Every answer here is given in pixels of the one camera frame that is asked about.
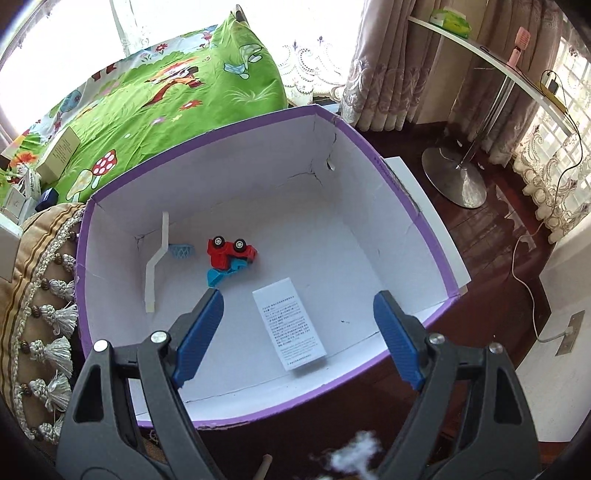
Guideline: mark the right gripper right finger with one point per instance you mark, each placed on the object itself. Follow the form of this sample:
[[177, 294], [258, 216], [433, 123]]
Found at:
[[497, 438]]

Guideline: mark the green cartoon tablecloth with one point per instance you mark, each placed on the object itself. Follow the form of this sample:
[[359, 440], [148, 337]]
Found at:
[[149, 102]]

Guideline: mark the white toy basketball hoop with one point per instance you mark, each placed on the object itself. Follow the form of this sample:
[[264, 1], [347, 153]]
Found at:
[[178, 251]]

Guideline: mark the striped beige cushion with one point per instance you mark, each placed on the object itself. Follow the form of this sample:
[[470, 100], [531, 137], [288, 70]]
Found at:
[[39, 318]]

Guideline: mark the purple white storage box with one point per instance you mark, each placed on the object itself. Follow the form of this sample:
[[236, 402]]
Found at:
[[321, 207]]

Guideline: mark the red toy car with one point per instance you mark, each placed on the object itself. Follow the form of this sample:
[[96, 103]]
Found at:
[[227, 258]]

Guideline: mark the small blue box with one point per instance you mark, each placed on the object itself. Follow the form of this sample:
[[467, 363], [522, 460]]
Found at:
[[47, 199]]

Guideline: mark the white text box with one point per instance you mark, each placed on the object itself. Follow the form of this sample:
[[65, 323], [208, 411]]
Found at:
[[290, 328]]

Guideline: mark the mauve curtain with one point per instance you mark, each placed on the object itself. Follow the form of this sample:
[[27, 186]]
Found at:
[[393, 62]]

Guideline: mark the white side table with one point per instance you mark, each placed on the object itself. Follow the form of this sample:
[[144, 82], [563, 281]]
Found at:
[[496, 102]]

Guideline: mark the green tissue pack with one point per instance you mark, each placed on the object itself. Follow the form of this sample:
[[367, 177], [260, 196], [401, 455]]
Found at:
[[452, 21]]

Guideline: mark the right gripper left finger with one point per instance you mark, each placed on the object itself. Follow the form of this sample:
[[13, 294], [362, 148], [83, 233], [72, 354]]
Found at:
[[100, 437]]

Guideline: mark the tall cream box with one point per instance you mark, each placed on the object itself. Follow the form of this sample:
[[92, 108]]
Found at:
[[57, 155]]

